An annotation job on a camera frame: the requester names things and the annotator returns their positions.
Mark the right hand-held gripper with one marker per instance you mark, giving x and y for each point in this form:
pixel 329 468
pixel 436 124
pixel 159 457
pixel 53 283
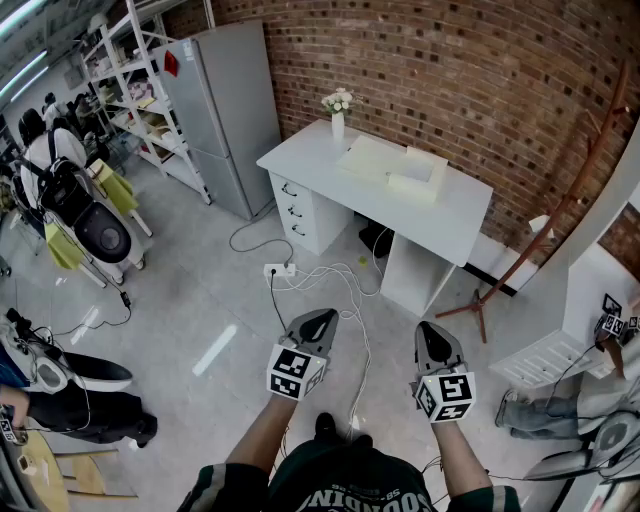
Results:
pixel 445 395

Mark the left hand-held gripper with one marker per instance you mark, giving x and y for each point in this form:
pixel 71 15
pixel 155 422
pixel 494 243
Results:
pixel 295 372

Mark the white A4 paper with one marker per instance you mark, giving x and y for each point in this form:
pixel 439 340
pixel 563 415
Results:
pixel 416 167

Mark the person's right forearm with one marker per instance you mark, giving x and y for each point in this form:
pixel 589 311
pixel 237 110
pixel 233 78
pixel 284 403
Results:
pixel 460 460

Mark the person's left forearm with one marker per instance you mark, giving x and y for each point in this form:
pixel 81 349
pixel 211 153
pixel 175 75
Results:
pixel 265 430

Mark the white folded paper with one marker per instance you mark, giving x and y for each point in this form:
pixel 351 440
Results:
pixel 541 227

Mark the white power strip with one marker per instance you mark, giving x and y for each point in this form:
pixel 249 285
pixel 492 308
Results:
pixel 280 270

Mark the person's black shoe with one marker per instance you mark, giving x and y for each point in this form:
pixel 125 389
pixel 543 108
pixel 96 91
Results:
pixel 325 427

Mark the black bag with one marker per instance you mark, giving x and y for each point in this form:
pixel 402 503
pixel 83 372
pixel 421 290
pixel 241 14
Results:
pixel 375 240

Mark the person's black trouser leg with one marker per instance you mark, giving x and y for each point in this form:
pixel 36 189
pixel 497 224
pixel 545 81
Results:
pixel 361 441

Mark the white desk with drawers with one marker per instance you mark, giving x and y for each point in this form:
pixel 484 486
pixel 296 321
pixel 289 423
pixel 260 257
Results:
pixel 425 220

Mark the person's dark green shirt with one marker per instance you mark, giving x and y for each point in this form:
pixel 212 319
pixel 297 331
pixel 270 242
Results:
pixel 350 480

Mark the white cabinet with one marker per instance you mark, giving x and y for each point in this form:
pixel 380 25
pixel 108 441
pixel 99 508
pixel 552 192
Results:
pixel 590 280

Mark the brown wooden coat rack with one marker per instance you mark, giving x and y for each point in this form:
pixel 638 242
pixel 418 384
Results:
pixel 560 205

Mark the white vase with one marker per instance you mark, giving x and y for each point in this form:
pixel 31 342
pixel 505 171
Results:
pixel 338 127

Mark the black white rounded pack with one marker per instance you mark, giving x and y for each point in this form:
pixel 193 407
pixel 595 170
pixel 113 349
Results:
pixel 102 235
pixel 95 372

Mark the white flower bouquet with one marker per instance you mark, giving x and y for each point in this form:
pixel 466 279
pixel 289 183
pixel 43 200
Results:
pixel 337 100

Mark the grey refrigerator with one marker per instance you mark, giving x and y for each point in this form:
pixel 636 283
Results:
pixel 220 115

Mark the yellow-green cloth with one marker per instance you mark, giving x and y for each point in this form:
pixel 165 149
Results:
pixel 117 192

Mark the wooden chair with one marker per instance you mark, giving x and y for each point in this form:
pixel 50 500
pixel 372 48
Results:
pixel 85 470

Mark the black backpack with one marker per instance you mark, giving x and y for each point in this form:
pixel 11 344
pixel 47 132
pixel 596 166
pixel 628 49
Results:
pixel 62 187

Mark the red tag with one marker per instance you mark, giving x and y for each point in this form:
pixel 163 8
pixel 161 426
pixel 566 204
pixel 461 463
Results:
pixel 171 62

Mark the round wooden table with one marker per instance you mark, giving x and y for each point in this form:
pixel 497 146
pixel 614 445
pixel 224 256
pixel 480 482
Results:
pixel 35 470

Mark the white ceiling light tube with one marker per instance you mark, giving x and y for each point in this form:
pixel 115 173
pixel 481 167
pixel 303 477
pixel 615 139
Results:
pixel 25 75
pixel 20 15

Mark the black picture frame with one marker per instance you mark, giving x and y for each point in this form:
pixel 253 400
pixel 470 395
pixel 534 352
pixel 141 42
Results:
pixel 612 303

